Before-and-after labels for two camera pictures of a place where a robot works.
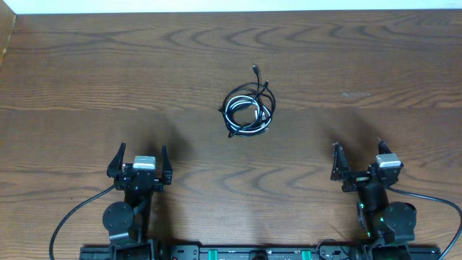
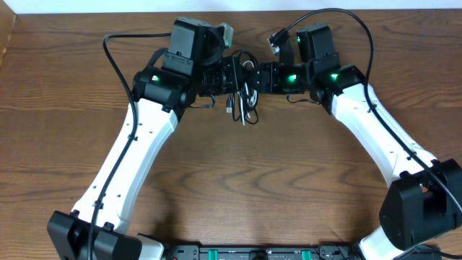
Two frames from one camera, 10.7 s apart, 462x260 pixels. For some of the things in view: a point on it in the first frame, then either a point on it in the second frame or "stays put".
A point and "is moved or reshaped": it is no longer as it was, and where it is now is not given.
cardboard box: (7, 22) stays put
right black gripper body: (356, 180) to (276, 79)
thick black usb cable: (247, 110) is moved or reshaped
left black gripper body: (138, 179) to (234, 73)
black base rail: (138, 252) stays put
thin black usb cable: (257, 84) is moved or reshaped
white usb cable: (245, 114) is moved or reshaped
